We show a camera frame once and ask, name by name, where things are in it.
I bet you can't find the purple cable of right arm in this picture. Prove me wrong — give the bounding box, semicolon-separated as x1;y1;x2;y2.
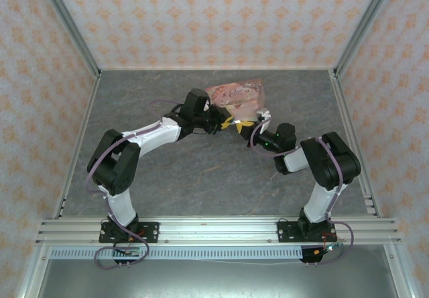
250;117;356;267

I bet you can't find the black base plate right arm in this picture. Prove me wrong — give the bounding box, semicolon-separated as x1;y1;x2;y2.
277;220;336;244

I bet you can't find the aluminium side rail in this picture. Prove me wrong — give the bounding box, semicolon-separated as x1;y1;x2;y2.
329;69;383;219
52;73;102;219

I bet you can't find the black base plate left arm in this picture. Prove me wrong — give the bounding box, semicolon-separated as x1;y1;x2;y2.
98;222;160;244

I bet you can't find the aluminium mounting rail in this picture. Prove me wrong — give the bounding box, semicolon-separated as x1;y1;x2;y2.
35;215;402;246

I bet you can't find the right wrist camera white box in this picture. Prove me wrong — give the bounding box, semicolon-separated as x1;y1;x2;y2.
255;109;272;125

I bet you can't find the pink printed keepsake box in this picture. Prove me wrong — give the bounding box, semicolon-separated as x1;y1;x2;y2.
204;78;267;123

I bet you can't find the white slotted cable duct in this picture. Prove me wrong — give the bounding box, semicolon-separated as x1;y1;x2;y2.
49;246;304;260

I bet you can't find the aluminium frame post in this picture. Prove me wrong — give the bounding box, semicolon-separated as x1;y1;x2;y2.
35;0;102;78
334;0;402;78

